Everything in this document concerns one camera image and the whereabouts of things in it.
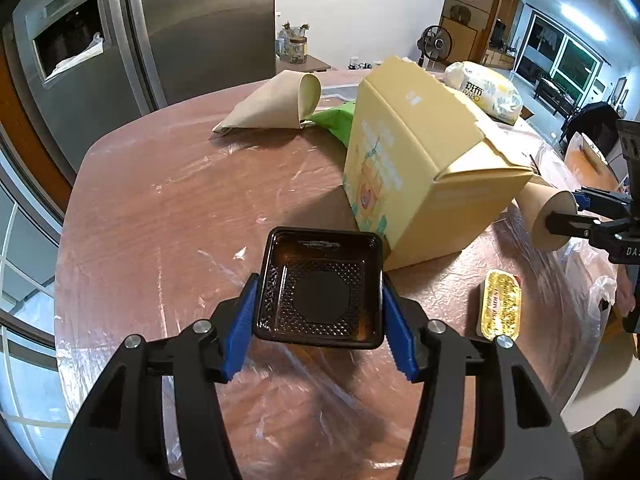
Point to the person's right hand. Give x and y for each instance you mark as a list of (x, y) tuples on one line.
[(628, 294)]

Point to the person's dark clothing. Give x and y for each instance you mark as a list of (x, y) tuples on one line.
[(607, 445)]

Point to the clear plastic bag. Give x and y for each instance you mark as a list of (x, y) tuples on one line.
[(597, 295)]

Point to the black plastic food tray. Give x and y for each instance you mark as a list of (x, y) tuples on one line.
[(320, 300)]

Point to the wooden side table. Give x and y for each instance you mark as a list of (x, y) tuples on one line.
[(582, 162)]

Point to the glass jar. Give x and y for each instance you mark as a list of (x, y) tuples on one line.
[(297, 50)]

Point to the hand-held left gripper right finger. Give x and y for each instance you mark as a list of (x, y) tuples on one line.
[(400, 332)]

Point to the yellow cardboard box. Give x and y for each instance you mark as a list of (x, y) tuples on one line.
[(400, 160)]

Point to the dark wooden bench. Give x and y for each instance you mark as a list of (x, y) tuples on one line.
[(552, 92)]

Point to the gold foil butter pack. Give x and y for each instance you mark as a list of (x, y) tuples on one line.
[(500, 305)]

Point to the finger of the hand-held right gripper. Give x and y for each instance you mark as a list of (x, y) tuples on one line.
[(605, 199), (575, 224)]

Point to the brown paper cone bag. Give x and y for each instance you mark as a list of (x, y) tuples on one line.
[(270, 107)]

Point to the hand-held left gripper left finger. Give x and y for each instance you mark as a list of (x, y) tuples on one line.
[(244, 332)]

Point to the stainless steel refrigerator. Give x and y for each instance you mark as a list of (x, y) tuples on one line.
[(150, 25)]

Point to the brown paper cup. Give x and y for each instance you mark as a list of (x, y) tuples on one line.
[(537, 200)]

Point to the glass balcony doors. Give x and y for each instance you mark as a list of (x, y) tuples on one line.
[(565, 52)]

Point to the wooden cabinet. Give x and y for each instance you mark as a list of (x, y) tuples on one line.
[(472, 20)]

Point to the green snack packet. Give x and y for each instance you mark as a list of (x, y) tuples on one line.
[(337, 120)]

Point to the white yellow tissue pack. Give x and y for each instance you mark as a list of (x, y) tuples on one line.
[(487, 90)]

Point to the black standing fan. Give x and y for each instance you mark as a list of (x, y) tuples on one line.
[(436, 42)]

